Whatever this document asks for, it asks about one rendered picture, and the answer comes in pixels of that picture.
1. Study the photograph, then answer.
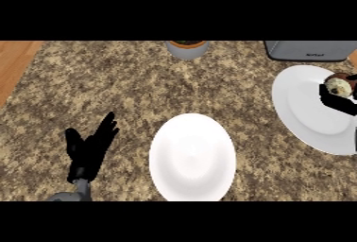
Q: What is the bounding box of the oval white plate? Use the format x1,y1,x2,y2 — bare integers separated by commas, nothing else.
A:
148,112,238,202

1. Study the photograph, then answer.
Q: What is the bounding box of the grey plant pot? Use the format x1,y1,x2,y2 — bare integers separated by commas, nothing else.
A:
166,40,213,61

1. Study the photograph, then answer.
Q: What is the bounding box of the grey appliance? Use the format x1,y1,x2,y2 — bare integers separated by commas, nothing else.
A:
263,40,352,62

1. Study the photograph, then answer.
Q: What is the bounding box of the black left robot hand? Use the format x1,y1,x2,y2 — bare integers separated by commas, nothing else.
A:
64,111,122,185

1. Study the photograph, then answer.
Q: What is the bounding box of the cream frosted chocolate cupcake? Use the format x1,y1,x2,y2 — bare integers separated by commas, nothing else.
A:
322,72,357,98

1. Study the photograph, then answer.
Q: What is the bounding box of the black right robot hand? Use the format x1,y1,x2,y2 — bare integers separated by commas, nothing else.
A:
319,73,357,116

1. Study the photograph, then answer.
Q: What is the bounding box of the large round white plate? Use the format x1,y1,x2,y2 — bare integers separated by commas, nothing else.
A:
271,64,357,156

